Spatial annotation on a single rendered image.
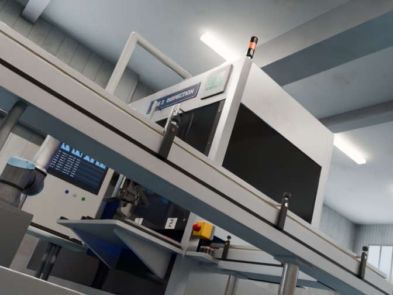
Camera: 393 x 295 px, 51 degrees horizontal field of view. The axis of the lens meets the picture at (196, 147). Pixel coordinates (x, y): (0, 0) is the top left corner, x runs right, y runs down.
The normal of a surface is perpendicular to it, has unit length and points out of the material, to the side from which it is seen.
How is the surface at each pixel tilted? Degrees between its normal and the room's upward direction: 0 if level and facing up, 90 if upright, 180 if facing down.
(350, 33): 180
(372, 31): 180
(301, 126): 90
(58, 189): 90
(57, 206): 90
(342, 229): 90
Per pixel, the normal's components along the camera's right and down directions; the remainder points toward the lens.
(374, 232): -0.75, -0.46
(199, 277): 0.64, -0.13
